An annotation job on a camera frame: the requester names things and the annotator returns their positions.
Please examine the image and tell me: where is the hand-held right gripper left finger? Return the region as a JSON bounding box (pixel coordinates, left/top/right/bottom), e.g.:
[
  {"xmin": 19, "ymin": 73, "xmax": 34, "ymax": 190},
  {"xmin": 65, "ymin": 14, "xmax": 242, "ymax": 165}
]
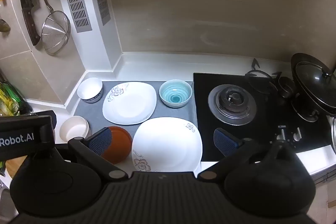
[{"xmin": 68, "ymin": 127, "xmax": 127, "ymax": 183}]

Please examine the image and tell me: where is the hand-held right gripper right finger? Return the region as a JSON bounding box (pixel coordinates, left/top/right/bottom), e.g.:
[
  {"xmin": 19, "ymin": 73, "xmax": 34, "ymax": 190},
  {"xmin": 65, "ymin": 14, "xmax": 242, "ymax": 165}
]
[{"xmin": 197, "ymin": 128, "xmax": 263, "ymax": 183}]

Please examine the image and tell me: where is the cream plastic bowl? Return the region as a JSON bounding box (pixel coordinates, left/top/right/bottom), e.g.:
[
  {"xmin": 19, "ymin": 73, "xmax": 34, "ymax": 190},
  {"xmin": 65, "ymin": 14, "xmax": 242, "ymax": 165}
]
[{"xmin": 59, "ymin": 116, "xmax": 91, "ymax": 143}]

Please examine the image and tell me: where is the white bowl with blue pattern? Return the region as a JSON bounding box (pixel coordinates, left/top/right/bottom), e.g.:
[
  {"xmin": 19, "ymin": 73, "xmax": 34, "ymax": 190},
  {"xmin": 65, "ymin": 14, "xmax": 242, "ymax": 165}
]
[{"xmin": 77, "ymin": 77, "xmax": 103, "ymax": 103}]

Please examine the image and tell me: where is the wooden cutting board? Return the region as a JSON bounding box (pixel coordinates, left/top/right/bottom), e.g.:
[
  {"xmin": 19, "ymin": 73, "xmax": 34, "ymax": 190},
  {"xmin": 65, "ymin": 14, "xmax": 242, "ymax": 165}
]
[{"xmin": 5, "ymin": 155, "xmax": 28, "ymax": 179}]

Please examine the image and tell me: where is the green plastic bag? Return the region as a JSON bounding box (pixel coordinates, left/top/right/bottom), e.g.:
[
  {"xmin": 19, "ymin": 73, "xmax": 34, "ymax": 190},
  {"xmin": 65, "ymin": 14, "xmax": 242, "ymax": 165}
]
[{"xmin": 0, "ymin": 81, "xmax": 33, "ymax": 117}]

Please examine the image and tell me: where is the round metal stove burner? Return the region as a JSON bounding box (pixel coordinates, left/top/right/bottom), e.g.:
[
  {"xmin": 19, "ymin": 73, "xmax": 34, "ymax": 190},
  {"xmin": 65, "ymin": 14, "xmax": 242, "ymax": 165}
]
[{"xmin": 208, "ymin": 84, "xmax": 257, "ymax": 126}]

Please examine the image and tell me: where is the black glass gas stove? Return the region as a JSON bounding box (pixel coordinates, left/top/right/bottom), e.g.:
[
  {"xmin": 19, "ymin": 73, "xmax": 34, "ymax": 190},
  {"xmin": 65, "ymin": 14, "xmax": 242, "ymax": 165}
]
[{"xmin": 193, "ymin": 72, "xmax": 332, "ymax": 162}]

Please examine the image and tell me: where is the grey counter mat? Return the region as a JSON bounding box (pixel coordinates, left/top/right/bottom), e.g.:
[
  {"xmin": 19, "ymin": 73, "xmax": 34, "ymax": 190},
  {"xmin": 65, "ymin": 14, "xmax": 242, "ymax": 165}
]
[{"xmin": 73, "ymin": 81, "xmax": 201, "ymax": 173}]

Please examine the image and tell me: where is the small square floral plate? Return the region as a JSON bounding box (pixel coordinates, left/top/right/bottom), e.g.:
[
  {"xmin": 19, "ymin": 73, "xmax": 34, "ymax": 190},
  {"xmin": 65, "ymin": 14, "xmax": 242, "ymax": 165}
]
[{"xmin": 102, "ymin": 81, "xmax": 157, "ymax": 125}]

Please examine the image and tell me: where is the large square floral plate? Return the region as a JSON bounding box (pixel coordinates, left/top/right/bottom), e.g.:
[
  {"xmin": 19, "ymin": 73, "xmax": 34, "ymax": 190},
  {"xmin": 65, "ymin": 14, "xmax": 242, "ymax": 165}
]
[{"xmin": 131, "ymin": 117, "xmax": 203, "ymax": 174}]

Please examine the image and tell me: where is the teal striped bowl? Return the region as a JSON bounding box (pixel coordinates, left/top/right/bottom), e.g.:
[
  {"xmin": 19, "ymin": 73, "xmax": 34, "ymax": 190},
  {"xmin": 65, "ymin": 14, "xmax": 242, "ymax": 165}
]
[{"xmin": 159, "ymin": 79, "xmax": 193, "ymax": 108}]

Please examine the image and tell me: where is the black iron pan support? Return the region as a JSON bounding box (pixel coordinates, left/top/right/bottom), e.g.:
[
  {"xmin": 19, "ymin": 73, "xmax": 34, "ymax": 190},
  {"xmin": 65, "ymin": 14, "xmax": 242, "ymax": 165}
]
[{"xmin": 245, "ymin": 58, "xmax": 283, "ymax": 94}]

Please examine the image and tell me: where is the small dark metal cup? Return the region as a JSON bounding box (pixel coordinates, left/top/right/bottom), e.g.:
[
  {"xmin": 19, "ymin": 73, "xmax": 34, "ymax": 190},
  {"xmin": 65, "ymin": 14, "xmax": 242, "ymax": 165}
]
[{"xmin": 278, "ymin": 76, "xmax": 297, "ymax": 98}]

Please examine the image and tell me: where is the black wok with glass lid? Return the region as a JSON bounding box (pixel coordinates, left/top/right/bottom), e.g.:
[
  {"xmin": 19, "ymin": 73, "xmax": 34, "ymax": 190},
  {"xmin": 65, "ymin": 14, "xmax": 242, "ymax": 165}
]
[{"xmin": 290, "ymin": 52, "xmax": 336, "ymax": 123}]

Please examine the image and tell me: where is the metal mesh strainer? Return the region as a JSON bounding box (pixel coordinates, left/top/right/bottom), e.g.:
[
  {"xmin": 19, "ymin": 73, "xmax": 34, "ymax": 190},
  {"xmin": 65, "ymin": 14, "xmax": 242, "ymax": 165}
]
[{"xmin": 30, "ymin": 0, "xmax": 71, "ymax": 54}]

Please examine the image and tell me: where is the steel pot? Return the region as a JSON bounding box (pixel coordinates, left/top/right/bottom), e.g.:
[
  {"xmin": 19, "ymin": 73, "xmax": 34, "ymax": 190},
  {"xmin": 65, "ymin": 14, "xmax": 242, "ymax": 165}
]
[{"xmin": 331, "ymin": 116, "xmax": 336, "ymax": 157}]

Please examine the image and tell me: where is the hanging metal ladle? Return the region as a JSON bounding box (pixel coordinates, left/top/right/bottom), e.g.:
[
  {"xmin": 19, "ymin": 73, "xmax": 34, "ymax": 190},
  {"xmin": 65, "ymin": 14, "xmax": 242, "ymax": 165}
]
[{"xmin": 0, "ymin": 18, "xmax": 11, "ymax": 33}]

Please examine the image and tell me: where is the cleaver with wooden handle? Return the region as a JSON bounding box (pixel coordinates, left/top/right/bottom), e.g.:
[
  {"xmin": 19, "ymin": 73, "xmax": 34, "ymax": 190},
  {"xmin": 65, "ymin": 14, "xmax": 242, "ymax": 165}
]
[{"xmin": 16, "ymin": 0, "xmax": 41, "ymax": 46}]

